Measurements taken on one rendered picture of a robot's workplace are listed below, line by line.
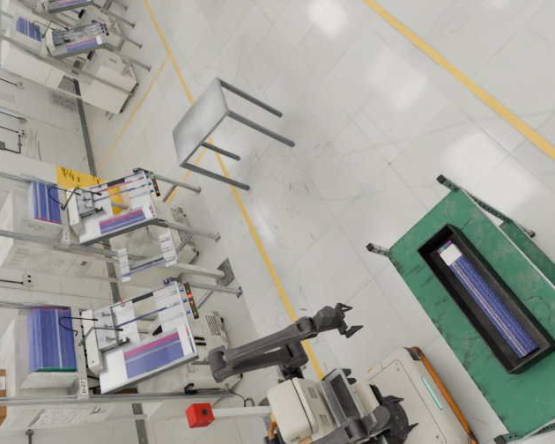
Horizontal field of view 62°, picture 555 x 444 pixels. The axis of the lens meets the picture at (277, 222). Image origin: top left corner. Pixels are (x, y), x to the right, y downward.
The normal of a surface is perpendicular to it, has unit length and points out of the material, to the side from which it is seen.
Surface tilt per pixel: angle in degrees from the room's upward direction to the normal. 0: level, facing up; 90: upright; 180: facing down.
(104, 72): 90
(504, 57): 0
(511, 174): 0
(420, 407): 0
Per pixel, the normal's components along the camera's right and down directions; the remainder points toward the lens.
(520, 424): -0.71, -0.22
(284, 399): -0.11, -0.62
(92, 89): 0.37, 0.70
